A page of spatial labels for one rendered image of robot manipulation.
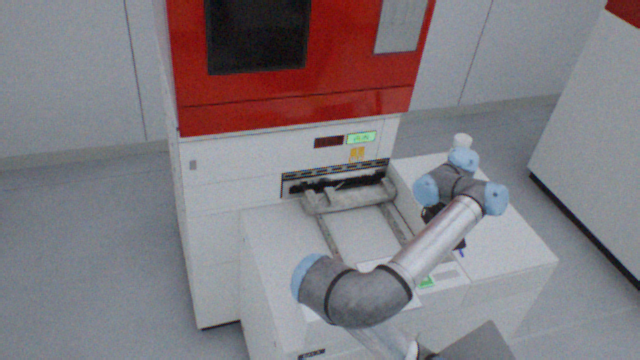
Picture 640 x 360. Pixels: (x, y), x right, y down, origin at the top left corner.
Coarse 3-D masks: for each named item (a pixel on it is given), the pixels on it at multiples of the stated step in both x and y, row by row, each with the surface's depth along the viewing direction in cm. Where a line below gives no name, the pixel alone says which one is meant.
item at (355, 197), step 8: (376, 184) 205; (336, 192) 199; (344, 192) 199; (352, 192) 200; (360, 192) 200; (368, 192) 201; (376, 192) 201; (384, 192) 202; (304, 200) 194; (344, 200) 196; (352, 200) 196; (360, 200) 197; (368, 200) 198; (376, 200) 199; (384, 200) 201; (392, 200) 202; (304, 208) 194; (320, 208) 191; (328, 208) 193; (336, 208) 194; (344, 208) 196
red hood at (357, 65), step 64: (192, 0) 132; (256, 0) 138; (320, 0) 144; (384, 0) 150; (192, 64) 144; (256, 64) 151; (320, 64) 158; (384, 64) 166; (192, 128) 158; (256, 128) 166
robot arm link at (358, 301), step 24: (456, 192) 117; (480, 192) 113; (504, 192) 113; (456, 216) 109; (480, 216) 112; (432, 240) 105; (456, 240) 107; (384, 264) 101; (408, 264) 101; (432, 264) 103; (336, 288) 99; (360, 288) 97; (384, 288) 97; (408, 288) 98; (336, 312) 98; (360, 312) 96; (384, 312) 96
